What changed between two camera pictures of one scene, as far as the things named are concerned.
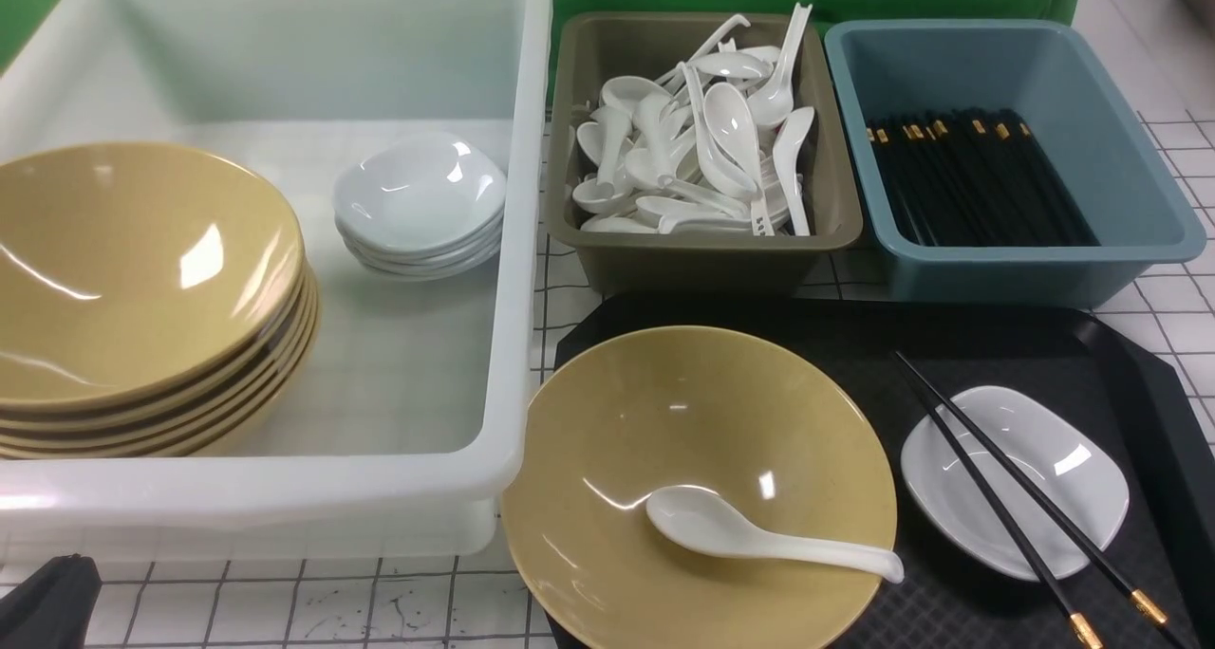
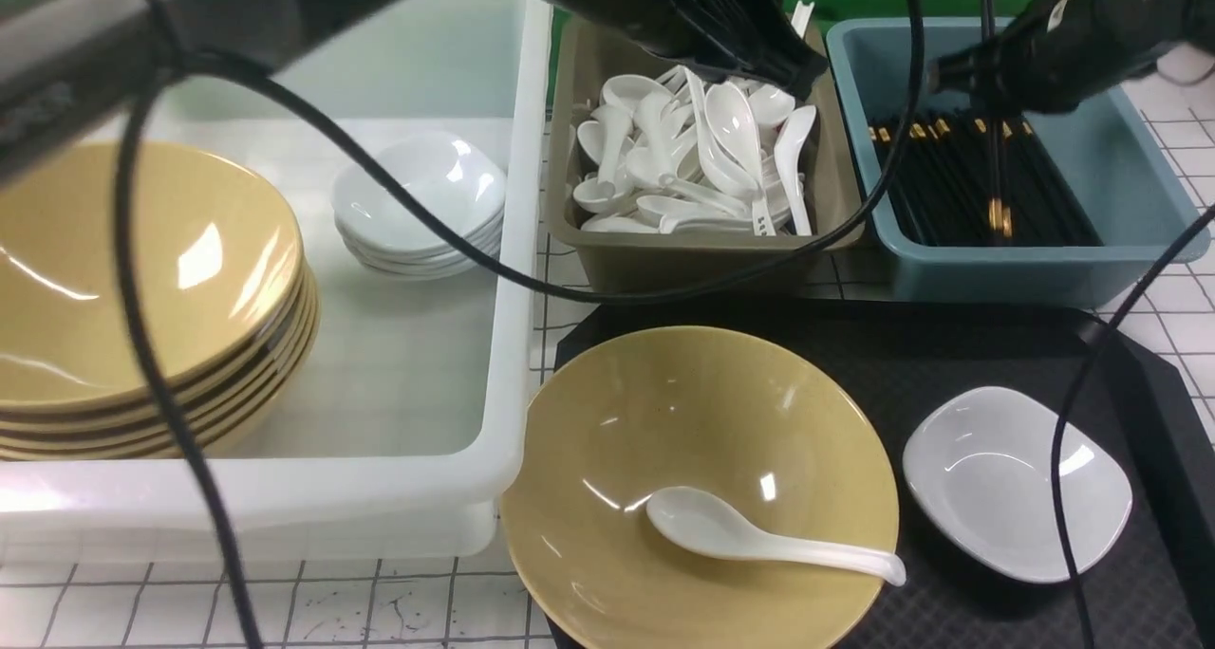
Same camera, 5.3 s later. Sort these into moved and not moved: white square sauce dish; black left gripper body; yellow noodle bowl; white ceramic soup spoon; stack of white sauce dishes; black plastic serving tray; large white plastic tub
Moved: black left gripper body
Not moved: large white plastic tub; black plastic serving tray; white ceramic soup spoon; stack of white sauce dishes; yellow noodle bowl; white square sauce dish
